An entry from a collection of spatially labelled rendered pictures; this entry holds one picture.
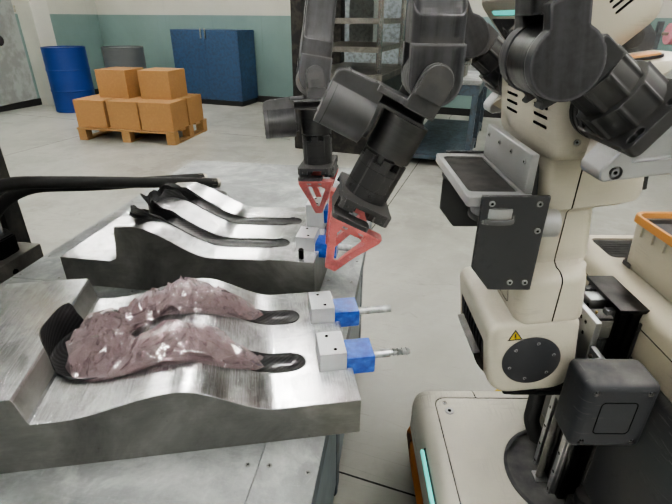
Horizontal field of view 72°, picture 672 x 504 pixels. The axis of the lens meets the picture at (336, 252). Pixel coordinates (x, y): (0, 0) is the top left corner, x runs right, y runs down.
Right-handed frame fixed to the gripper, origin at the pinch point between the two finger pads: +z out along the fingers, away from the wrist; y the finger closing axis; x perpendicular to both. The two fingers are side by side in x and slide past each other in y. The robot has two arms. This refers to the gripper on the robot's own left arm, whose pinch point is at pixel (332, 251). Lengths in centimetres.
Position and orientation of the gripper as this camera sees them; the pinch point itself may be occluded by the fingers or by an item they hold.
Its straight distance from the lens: 61.8
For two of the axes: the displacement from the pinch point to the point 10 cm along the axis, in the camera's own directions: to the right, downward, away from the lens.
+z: -4.5, 8.0, 4.0
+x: 8.9, 4.0, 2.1
